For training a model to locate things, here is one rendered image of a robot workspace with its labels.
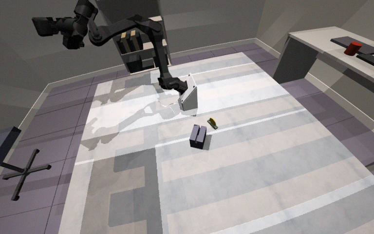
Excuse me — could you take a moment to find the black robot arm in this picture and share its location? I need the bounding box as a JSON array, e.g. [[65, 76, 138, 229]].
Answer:
[[61, 0, 188, 95]]

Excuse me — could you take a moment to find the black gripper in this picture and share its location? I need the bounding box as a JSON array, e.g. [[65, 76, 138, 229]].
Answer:
[[32, 17, 72, 37]]

